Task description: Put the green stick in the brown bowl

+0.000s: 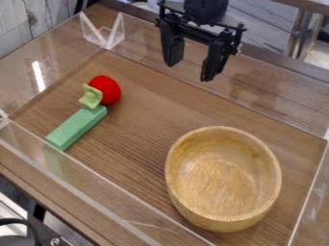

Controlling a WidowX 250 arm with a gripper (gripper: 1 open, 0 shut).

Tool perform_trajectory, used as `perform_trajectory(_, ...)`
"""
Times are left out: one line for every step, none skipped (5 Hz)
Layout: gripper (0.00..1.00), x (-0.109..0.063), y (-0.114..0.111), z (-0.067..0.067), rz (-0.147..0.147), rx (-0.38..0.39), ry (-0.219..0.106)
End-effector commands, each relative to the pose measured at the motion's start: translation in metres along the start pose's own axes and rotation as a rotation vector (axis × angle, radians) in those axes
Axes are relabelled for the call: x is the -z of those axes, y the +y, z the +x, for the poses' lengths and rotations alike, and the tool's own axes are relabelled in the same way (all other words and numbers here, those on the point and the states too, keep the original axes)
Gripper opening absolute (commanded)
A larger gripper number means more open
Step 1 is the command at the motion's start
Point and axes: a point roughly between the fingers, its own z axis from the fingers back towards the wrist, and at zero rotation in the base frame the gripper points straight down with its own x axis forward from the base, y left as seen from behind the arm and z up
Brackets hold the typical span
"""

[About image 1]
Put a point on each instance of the red plush strawberry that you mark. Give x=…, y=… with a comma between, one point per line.
x=102, y=91

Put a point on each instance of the black table leg bracket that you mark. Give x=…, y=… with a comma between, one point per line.
x=49, y=237

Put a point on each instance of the clear acrylic tray wall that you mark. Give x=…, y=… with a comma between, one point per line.
x=106, y=213

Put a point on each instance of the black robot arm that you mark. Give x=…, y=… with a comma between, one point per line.
x=199, y=20

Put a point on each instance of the background wooden table leg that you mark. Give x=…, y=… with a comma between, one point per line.
x=304, y=34

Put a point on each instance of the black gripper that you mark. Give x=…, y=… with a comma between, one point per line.
x=204, y=22

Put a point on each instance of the green rectangular block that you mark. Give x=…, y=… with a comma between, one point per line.
x=72, y=130

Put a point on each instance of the brown wooden bowl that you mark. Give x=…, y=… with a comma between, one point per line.
x=224, y=178

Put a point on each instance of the clear acrylic corner bracket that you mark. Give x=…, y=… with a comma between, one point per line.
x=105, y=37

